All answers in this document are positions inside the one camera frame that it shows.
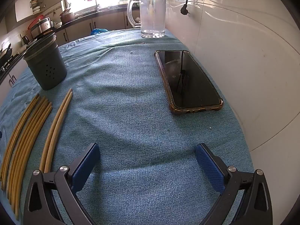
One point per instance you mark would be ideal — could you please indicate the black wok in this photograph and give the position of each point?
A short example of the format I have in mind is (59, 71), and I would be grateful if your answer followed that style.
(5, 51)

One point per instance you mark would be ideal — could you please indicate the brown clay pot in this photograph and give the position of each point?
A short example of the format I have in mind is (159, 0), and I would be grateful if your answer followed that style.
(66, 16)

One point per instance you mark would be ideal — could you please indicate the stack of white bowls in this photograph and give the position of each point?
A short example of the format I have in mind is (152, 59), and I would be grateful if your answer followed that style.
(36, 9)

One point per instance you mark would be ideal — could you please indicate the clear glass mug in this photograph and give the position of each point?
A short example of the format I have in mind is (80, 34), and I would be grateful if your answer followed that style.
(152, 16)

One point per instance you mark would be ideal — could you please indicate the blue plastic bag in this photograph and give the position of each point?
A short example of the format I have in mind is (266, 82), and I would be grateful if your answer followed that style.
(99, 31)

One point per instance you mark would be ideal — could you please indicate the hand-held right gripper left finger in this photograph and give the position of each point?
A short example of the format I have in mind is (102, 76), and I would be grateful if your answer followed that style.
(84, 166)

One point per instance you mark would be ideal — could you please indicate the dark grey utensil holder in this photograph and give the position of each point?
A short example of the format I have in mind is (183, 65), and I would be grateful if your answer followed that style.
(46, 75)

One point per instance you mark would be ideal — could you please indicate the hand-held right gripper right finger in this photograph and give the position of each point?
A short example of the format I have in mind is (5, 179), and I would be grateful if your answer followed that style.
(208, 166)

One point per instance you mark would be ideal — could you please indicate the tan wooden chopstick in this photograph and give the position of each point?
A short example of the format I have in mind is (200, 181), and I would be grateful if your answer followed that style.
(57, 121)
(53, 121)

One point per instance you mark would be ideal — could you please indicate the blue terry table cloth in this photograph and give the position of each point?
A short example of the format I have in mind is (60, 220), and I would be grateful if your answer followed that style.
(121, 103)

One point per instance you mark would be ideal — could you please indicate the row of wooden chopsticks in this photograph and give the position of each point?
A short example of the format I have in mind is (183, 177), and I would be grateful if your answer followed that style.
(23, 145)

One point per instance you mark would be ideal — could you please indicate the white wall cabinet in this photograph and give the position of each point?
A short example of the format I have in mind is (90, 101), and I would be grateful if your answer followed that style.
(22, 9)

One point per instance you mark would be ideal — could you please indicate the smartphone in brown clear case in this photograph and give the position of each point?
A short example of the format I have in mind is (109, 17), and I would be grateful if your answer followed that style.
(187, 82)

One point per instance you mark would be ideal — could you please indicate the steel kettle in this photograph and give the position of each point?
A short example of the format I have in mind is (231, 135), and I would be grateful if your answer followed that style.
(24, 39)

